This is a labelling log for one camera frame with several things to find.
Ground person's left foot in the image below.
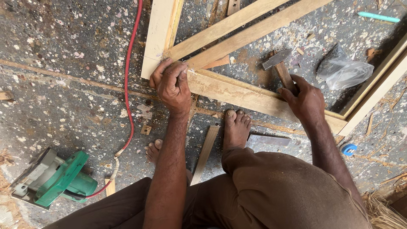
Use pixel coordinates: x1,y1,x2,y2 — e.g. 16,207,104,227
145,139,164,165

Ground person's brown trousers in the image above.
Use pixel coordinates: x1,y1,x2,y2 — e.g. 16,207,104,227
42,147,373,229

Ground wooden frame rail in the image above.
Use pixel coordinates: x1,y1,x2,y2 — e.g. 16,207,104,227
187,68,348,135

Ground thin loose wooden strip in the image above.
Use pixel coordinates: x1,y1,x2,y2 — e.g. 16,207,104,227
190,125,220,186

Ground dark wooden offcut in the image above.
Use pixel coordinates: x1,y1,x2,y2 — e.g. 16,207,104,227
226,0,241,17

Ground person's left hand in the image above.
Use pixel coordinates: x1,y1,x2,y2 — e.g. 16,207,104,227
149,57,192,116

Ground wide diagonal wooden slat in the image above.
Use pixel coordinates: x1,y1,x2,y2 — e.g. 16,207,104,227
186,0,333,72

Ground short pale wooden offcut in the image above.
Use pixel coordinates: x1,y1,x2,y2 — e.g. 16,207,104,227
105,177,116,197

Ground red power cable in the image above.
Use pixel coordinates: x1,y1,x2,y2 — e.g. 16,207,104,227
85,0,144,199

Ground person's right hand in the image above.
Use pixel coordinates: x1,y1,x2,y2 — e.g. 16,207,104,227
277,75,327,126

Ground clear plastic bag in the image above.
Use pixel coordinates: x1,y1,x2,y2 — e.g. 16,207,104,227
316,44,375,91

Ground green circular saw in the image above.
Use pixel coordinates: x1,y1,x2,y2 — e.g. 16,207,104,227
9,147,98,210

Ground small wooden wedge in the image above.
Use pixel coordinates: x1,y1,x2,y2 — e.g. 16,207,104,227
202,55,230,70

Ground person's right foot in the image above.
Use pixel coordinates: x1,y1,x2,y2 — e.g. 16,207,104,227
222,109,252,152

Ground teal pen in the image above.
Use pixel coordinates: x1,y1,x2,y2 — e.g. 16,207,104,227
357,11,401,23

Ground narrow diagonal wooden slat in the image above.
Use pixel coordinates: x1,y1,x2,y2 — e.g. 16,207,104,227
163,0,290,61

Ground long pale wooden frame stile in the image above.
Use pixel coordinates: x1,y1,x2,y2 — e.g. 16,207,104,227
338,34,407,137

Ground blue and white tape roll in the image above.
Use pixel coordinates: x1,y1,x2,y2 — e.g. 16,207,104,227
340,143,358,156

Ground person's foot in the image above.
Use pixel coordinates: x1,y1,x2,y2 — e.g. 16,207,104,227
145,139,164,165
222,109,252,152

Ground steel square blade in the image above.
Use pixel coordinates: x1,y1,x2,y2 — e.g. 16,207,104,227
247,132,292,147

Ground wooden handled steel hammer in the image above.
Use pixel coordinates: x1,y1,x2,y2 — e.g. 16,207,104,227
262,49,299,96

